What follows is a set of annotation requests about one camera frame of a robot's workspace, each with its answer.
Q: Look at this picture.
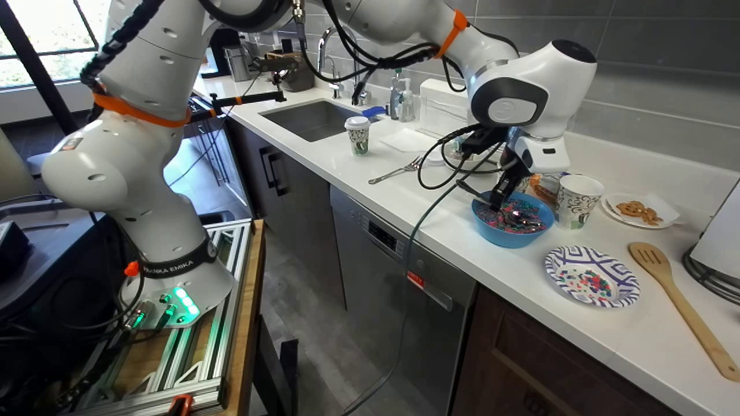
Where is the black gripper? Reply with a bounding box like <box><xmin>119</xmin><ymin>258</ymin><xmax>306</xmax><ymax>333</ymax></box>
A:
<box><xmin>487</xmin><ymin>127</ymin><xmax>572</xmax><ymax>208</ymax></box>

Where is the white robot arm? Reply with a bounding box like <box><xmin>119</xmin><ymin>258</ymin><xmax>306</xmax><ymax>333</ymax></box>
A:
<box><xmin>41</xmin><ymin>0</ymin><xmax>596</xmax><ymax>330</ymax></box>

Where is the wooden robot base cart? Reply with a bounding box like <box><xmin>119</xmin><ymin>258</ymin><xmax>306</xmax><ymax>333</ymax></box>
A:
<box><xmin>62</xmin><ymin>221</ymin><xmax>253</xmax><ymax>416</ymax></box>

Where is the blue bowl of coloured pebbles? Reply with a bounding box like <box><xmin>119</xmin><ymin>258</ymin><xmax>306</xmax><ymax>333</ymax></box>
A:
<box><xmin>471</xmin><ymin>192</ymin><xmax>554</xmax><ymax>248</ymax></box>

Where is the blue patterned paper plate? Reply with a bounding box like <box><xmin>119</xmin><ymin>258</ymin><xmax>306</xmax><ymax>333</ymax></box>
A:
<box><xmin>544</xmin><ymin>246</ymin><xmax>640</xmax><ymax>310</ymax></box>

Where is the white plate with pretzels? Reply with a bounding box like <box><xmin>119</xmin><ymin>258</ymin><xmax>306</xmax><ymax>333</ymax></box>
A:
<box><xmin>602</xmin><ymin>192</ymin><xmax>679</xmax><ymax>231</ymax></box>

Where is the orange snack wrapper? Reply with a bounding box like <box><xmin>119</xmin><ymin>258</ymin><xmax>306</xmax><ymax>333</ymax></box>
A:
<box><xmin>528</xmin><ymin>177</ymin><xmax>557</xmax><ymax>206</ymax></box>

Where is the patterned paper cup empty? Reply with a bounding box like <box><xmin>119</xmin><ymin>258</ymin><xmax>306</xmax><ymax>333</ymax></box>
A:
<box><xmin>557</xmin><ymin>177</ymin><xmax>605</xmax><ymax>229</ymax></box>

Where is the white paper napkin sheet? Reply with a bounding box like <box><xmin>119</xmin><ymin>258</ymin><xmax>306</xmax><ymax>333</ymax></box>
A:
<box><xmin>376</xmin><ymin>126</ymin><xmax>433</xmax><ymax>154</ymax></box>

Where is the clear soap dispenser bottle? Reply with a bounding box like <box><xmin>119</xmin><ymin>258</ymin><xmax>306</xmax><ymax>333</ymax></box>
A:
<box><xmin>388</xmin><ymin>69</ymin><xmax>415</xmax><ymax>122</ymax></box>

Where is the wooden slotted spatula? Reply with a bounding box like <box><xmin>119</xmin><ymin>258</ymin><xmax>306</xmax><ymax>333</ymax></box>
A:
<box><xmin>627</xmin><ymin>244</ymin><xmax>740</xmax><ymax>381</ymax></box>

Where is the lidded patterned coffee cup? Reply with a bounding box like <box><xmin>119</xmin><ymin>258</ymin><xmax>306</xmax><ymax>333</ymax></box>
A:
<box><xmin>344</xmin><ymin>115</ymin><xmax>371</xmax><ymax>156</ymax></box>

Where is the steel kitchen sink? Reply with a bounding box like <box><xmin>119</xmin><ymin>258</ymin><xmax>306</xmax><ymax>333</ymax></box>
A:
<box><xmin>265</xmin><ymin>103</ymin><xmax>352</xmax><ymax>142</ymax></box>

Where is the chrome sink faucet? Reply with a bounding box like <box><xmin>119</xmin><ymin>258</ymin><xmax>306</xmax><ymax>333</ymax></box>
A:
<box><xmin>316</xmin><ymin>29</ymin><xmax>344</xmax><ymax>99</ymax></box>

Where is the black paper towel holder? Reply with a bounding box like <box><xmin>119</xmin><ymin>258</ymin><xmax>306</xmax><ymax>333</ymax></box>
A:
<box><xmin>682</xmin><ymin>254</ymin><xmax>740</xmax><ymax>306</ymax></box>

